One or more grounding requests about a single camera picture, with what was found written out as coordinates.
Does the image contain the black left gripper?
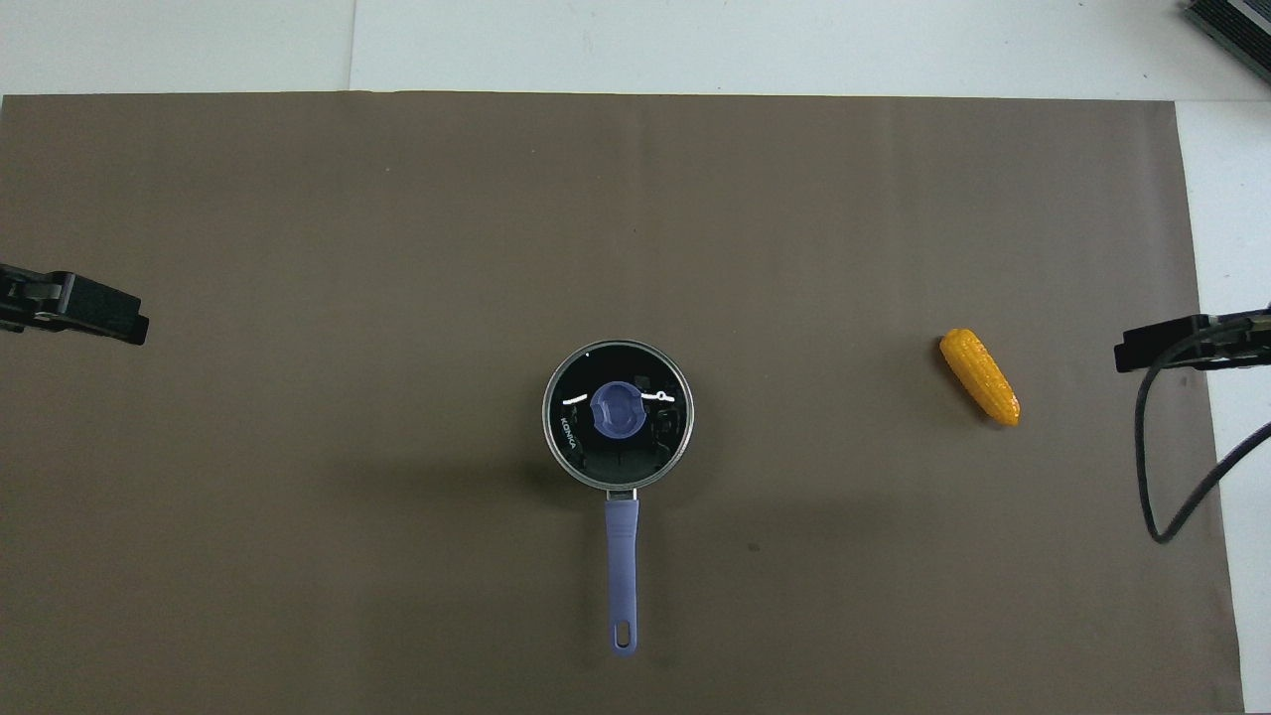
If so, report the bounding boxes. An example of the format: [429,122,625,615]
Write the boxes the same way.
[0,263,150,347]

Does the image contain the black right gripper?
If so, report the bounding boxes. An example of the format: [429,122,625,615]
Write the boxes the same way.
[1114,308,1271,374]

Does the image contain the yellow toy corn cob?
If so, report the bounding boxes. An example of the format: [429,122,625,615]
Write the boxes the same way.
[939,328,1021,428]

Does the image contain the glass lid with blue knob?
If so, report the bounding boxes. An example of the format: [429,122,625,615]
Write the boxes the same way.
[543,341,693,491]

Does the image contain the brown table mat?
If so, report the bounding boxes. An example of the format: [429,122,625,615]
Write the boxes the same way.
[0,91,1247,715]

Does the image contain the black ribbed device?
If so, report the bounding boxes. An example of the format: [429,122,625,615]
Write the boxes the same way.
[1182,0,1271,85]

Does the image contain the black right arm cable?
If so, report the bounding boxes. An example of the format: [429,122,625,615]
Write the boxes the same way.
[1135,313,1271,545]

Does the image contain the dark blue saucepan with handle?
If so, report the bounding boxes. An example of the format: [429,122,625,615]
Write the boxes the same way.
[542,340,694,657]

